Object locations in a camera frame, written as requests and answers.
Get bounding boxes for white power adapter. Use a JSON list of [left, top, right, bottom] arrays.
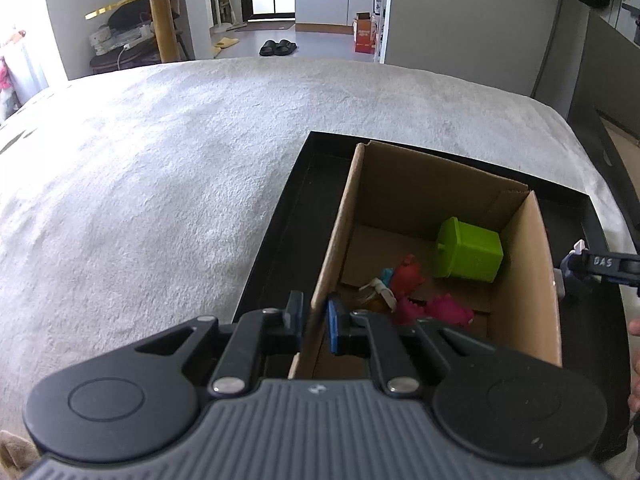
[[355, 278, 397, 314]]

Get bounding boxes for orange cardboard box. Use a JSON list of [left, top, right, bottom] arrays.
[[354, 12, 375, 54]]

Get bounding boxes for black slippers pair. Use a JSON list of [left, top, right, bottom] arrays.
[[259, 39, 297, 58]]

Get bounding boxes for magenta toy figure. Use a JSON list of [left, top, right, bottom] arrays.
[[392, 295, 474, 328]]

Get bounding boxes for brown cardboard box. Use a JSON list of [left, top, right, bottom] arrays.
[[291, 141, 562, 379]]

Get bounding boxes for gold round side table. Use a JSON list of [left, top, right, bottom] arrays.
[[85, 0, 180, 63]]

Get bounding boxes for green toy bin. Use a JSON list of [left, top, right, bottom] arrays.
[[432, 217, 503, 283]]

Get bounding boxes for yellow slippers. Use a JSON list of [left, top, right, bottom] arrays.
[[212, 37, 240, 58]]

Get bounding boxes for red toy figure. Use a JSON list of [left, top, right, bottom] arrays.
[[388, 254, 426, 300]]

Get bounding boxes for person right hand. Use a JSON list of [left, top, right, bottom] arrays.
[[628, 318, 640, 413]]

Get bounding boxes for black tray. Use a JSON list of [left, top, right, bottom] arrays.
[[238, 132, 630, 460]]

